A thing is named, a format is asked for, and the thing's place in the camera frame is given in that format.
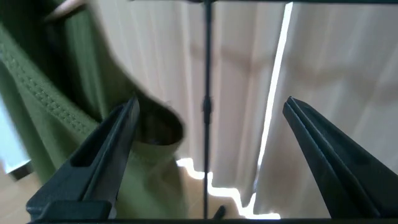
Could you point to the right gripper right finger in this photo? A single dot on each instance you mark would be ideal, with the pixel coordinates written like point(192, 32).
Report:
point(351, 174)

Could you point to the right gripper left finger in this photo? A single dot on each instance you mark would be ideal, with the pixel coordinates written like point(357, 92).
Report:
point(93, 180)

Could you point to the green printed shirt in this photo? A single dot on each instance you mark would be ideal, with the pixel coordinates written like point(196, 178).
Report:
point(46, 109)

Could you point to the pink clothes hanger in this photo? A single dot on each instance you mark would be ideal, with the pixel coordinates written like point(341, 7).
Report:
point(63, 9)

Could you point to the black clothes rack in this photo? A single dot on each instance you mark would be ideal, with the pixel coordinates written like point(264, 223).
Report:
point(207, 62)

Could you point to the beige curtain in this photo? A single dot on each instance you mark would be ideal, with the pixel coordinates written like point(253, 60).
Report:
point(326, 56)

